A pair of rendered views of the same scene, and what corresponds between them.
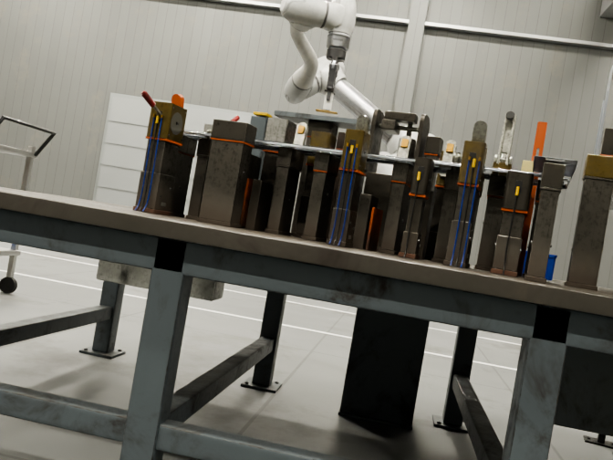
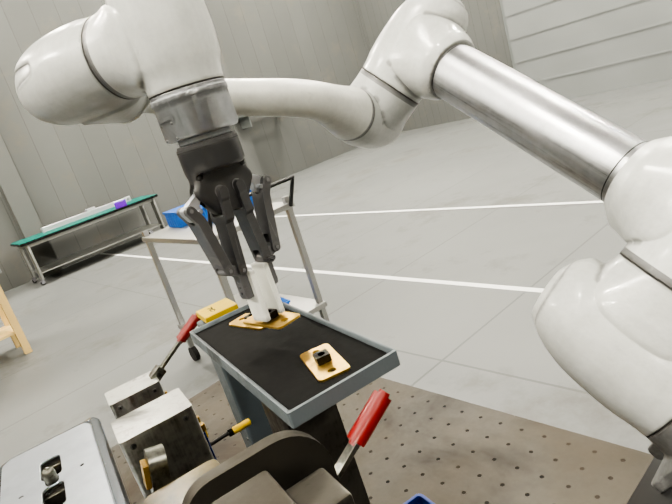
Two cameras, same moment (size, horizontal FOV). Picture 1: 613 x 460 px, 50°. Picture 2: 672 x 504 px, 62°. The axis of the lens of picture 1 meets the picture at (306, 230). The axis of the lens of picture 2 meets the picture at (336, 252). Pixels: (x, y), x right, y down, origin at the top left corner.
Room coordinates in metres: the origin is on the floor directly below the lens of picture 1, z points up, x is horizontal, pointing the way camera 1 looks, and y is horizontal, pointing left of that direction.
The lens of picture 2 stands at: (2.16, -0.56, 1.44)
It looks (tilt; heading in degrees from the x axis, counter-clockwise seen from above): 15 degrees down; 45
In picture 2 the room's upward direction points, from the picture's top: 17 degrees counter-clockwise
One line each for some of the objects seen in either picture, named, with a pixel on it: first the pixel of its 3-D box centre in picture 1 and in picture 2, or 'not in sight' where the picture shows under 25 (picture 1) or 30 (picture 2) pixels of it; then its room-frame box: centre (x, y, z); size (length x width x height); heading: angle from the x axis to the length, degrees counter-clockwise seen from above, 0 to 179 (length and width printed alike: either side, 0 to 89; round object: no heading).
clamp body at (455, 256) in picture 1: (465, 205); not in sight; (1.83, -0.42, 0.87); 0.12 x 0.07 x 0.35; 161
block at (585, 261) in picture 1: (591, 223); not in sight; (1.81, -0.76, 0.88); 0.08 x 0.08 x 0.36; 71
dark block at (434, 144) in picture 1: (425, 197); not in sight; (2.30, -0.39, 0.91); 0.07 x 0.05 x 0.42; 161
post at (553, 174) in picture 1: (545, 223); not in sight; (1.61, -0.57, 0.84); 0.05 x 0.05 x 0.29; 71
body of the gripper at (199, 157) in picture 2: (335, 61); (218, 174); (2.57, 0.00, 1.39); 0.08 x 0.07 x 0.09; 176
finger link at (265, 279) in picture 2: not in sight; (267, 287); (2.58, 0.00, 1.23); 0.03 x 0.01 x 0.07; 86
